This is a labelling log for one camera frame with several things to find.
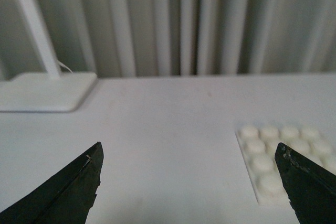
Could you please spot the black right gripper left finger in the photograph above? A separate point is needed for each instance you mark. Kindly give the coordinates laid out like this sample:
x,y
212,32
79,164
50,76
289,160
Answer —
x,y
65,197

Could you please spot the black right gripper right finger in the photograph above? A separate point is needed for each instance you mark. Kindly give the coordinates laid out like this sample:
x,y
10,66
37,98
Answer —
x,y
310,187

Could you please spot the white studded base plate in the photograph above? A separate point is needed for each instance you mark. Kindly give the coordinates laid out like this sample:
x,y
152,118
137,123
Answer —
x,y
258,146

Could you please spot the white pleated curtain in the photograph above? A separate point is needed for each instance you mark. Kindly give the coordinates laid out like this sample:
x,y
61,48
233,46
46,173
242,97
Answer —
x,y
139,38

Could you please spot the white desk lamp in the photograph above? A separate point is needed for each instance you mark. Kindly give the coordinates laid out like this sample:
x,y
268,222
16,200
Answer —
x,y
51,91

